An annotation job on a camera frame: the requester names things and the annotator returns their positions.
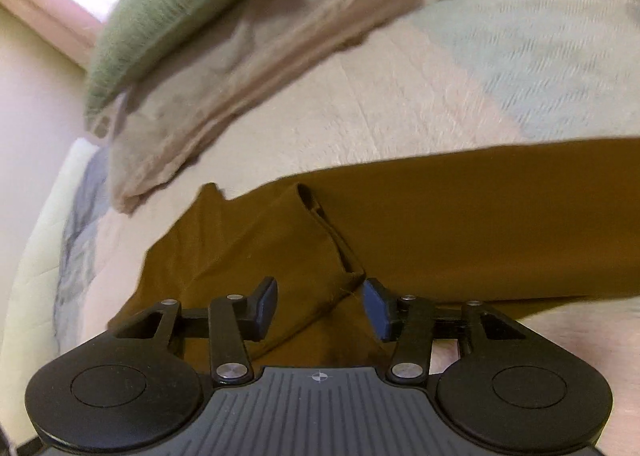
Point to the folded beige blanket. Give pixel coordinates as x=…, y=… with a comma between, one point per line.
x=280, y=56

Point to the white quilted bolster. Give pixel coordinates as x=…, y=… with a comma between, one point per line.
x=35, y=246

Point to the green ribbed pillow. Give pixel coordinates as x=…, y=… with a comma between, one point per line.
x=165, y=21

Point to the striped bedspread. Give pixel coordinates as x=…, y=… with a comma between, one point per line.
x=450, y=61

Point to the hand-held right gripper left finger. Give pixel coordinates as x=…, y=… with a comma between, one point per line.
x=267, y=306

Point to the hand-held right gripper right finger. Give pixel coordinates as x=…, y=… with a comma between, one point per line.
x=376, y=308

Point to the brown garment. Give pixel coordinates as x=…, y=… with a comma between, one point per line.
x=425, y=226

